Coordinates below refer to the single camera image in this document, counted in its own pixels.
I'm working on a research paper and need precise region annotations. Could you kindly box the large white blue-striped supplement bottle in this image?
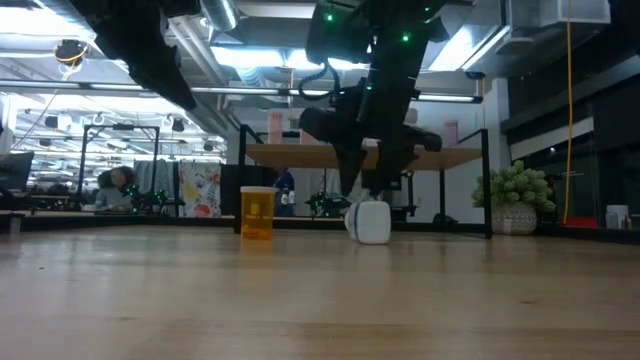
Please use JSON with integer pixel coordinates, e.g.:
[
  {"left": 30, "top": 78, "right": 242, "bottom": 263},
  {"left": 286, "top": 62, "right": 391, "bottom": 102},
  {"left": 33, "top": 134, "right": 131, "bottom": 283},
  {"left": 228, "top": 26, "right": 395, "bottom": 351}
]
[{"left": 343, "top": 200, "right": 393, "bottom": 245}]

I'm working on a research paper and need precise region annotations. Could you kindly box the large amber pill vial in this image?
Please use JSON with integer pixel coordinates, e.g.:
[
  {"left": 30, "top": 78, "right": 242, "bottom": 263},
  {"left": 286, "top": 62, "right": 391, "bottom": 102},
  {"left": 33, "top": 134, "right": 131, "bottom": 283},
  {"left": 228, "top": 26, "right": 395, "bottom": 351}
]
[{"left": 240, "top": 186, "right": 277, "bottom": 242}]

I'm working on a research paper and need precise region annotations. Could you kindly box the red box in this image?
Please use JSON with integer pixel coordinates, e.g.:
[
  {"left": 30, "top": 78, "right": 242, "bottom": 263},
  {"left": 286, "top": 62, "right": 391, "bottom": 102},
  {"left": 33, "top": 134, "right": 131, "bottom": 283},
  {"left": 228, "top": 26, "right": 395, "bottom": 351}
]
[{"left": 563, "top": 216, "right": 599, "bottom": 229}]

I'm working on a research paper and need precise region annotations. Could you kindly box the yellow hanging cable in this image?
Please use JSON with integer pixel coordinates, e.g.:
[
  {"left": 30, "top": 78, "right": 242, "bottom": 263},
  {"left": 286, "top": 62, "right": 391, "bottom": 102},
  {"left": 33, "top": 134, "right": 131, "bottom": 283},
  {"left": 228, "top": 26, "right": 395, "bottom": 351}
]
[{"left": 562, "top": 0, "right": 574, "bottom": 225}]

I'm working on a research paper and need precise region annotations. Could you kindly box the wooden shelf black metal frame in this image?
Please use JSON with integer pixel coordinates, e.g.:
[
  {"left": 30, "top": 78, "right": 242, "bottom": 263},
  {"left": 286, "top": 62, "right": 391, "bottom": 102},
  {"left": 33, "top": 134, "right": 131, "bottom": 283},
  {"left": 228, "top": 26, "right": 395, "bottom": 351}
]
[{"left": 233, "top": 123, "right": 494, "bottom": 240}]

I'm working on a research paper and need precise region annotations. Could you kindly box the floral patterned banner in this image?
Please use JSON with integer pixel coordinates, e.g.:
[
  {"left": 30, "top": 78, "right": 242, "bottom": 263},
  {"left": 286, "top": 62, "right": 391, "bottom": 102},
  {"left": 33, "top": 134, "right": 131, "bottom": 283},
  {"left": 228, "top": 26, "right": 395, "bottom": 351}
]
[{"left": 178, "top": 159, "right": 222, "bottom": 219}]

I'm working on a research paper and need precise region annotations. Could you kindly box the black monitor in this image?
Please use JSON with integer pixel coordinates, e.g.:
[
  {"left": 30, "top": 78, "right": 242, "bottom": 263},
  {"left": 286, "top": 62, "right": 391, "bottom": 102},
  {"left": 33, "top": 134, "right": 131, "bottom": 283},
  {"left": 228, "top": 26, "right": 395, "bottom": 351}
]
[{"left": 0, "top": 151, "right": 35, "bottom": 194}]

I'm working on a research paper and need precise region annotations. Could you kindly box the pale pink pill vial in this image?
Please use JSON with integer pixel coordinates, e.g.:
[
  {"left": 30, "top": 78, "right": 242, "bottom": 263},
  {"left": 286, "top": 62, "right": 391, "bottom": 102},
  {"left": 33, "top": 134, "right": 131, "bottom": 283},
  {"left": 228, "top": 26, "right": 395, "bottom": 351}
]
[{"left": 268, "top": 112, "right": 284, "bottom": 146}]

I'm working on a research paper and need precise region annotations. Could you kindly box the black metal frame rack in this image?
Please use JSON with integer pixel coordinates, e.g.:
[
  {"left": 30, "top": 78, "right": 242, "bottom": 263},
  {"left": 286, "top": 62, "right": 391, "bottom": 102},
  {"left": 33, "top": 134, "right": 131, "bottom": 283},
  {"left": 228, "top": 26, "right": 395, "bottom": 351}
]
[{"left": 77, "top": 123, "right": 161, "bottom": 201}]

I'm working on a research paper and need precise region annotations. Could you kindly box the person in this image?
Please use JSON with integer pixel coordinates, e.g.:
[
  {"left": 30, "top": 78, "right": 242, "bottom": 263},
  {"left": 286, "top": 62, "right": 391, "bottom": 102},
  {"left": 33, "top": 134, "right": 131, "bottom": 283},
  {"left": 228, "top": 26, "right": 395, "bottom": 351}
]
[
  {"left": 94, "top": 165, "right": 137, "bottom": 211},
  {"left": 273, "top": 168, "right": 296, "bottom": 217}
]

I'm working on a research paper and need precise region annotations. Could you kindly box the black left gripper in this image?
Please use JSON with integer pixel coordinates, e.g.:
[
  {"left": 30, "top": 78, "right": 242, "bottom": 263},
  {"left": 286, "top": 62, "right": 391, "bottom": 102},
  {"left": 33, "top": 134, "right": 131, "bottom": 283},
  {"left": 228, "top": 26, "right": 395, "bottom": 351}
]
[{"left": 94, "top": 19, "right": 199, "bottom": 112}]

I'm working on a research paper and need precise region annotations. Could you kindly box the purple pill vial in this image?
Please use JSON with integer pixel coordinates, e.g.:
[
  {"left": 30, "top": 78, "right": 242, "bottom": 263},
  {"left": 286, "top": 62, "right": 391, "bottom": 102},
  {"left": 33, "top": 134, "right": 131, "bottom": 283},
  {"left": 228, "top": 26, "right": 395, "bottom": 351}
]
[{"left": 444, "top": 119, "right": 460, "bottom": 148}]

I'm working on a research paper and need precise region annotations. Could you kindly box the silver ventilation duct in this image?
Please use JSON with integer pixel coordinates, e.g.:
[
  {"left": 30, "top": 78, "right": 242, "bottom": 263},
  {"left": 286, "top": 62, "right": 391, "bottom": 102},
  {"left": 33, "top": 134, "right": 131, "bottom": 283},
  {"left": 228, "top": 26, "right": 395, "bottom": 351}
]
[{"left": 199, "top": 0, "right": 241, "bottom": 32}]

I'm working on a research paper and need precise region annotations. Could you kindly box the black round ceiling lamp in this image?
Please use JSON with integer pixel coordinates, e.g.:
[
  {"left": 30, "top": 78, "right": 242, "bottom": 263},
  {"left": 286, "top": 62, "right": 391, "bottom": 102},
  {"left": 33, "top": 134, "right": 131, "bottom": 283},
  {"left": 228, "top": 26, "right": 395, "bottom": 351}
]
[{"left": 53, "top": 38, "right": 91, "bottom": 67}]

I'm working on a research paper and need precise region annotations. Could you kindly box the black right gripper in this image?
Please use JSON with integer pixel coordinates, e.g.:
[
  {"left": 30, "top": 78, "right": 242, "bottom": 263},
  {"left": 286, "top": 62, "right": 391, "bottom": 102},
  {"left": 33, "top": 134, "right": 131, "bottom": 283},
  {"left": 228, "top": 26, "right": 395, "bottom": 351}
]
[{"left": 298, "top": 74, "right": 444, "bottom": 199}]

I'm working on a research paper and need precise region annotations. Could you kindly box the long ceiling light strip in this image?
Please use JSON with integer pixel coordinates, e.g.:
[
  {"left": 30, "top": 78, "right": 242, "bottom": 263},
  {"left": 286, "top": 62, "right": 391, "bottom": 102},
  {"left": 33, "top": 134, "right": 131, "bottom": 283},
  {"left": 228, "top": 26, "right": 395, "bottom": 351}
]
[{"left": 0, "top": 78, "right": 485, "bottom": 105}]

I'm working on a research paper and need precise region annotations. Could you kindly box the green succulent in patterned pot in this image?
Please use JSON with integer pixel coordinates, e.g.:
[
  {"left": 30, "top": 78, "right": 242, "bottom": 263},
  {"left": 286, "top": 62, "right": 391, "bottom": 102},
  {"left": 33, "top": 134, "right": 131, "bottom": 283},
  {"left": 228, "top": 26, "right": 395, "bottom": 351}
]
[{"left": 471, "top": 159, "right": 557, "bottom": 236}]

